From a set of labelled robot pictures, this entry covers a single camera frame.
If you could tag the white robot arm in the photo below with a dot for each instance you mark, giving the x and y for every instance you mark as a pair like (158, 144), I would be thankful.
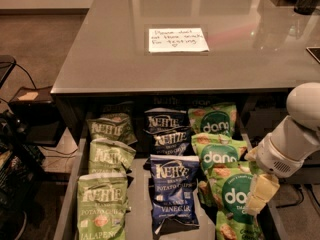
(282, 152)

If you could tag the front green rice chip bag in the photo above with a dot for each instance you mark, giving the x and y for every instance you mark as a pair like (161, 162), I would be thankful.
(230, 184)

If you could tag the front blue Kettle chip bag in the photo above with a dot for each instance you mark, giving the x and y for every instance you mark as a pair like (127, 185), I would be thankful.
(174, 179)

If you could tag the green kettle chip bag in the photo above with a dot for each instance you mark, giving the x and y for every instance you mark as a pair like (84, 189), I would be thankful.
(114, 126)
(109, 156)

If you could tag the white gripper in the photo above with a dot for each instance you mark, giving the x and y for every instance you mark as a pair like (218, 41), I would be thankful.
(274, 159)

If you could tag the white handwritten paper note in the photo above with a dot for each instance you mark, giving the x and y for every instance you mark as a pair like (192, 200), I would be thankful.
(169, 40)

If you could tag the dark kettle chip bag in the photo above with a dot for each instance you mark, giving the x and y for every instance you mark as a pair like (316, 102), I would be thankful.
(172, 142)
(161, 119)

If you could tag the green rice chip bag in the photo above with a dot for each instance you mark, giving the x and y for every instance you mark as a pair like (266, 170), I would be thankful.
(230, 184)
(214, 149)
(219, 118)

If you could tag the back green Kettle chip bag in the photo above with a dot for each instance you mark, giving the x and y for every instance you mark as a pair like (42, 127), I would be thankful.
(114, 126)

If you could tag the open grey top drawer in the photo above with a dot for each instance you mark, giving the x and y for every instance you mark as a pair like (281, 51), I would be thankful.
(138, 221)

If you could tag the back dark Kettle chip bag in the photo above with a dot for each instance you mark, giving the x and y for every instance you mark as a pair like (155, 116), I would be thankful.
(161, 119)

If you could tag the middle dark Kettle chip bag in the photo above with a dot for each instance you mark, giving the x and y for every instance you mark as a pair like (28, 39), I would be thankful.
(172, 142)

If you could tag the middle green Kettle chip bag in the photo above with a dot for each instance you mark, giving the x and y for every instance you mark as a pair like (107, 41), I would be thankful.
(109, 156)

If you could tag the dark tablet on counter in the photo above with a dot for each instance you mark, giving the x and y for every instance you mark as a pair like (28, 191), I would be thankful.
(314, 52)

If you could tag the front green jalapeno Kettle bag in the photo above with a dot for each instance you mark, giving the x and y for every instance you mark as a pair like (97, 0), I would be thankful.
(102, 204)

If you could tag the middle green rice chip bag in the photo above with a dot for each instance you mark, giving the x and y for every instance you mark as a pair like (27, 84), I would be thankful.
(214, 149)

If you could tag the dark box on floor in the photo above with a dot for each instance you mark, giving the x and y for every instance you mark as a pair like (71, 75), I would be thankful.
(38, 110)

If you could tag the rearmost green Kettle bag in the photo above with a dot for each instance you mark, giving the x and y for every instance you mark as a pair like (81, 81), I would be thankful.
(123, 107)

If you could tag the black equipment at left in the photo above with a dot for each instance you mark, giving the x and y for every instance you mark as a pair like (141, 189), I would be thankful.
(20, 166)

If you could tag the back green rice chip bag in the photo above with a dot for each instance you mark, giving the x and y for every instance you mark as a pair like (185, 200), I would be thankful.
(219, 118)

